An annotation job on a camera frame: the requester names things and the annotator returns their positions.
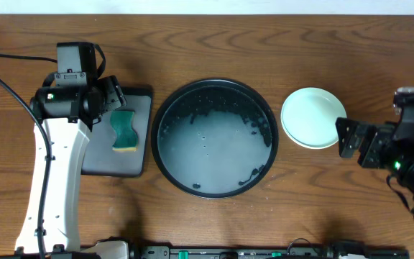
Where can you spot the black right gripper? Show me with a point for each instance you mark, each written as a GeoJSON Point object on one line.
{"type": "Point", "coordinates": [369, 148]}

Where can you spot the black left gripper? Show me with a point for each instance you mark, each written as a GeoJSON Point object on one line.
{"type": "Point", "coordinates": [116, 97]}

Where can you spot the green yellow sponge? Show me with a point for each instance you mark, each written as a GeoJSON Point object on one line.
{"type": "Point", "coordinates": [126, 138]}

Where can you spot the light teal plate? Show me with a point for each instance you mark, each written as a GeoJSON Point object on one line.
{"type": "Point", "coordinates": [308, 117]}

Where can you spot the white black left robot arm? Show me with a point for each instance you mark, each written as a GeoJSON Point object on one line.
{"type": "Point", "coordinates": [64, 116]}

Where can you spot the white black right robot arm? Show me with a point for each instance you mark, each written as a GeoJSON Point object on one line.
{"type": "Point", "coordinates": [388, 146]}

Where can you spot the black round tray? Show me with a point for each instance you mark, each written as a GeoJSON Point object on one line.
{"type": "Point", "coordinates": [214, 138]}

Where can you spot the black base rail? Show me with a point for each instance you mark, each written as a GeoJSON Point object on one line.
{"type": "Point", "coordinates": [299, 248]}

